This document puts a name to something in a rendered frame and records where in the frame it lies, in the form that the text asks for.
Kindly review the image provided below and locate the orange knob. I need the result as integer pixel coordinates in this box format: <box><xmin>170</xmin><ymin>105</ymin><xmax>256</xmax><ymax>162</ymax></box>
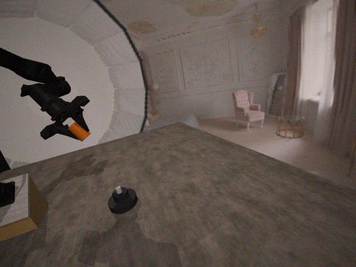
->
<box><xmin>68</xmin><ymin>122</ymin><xmax>91</xmax><ymax>141</ymax></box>

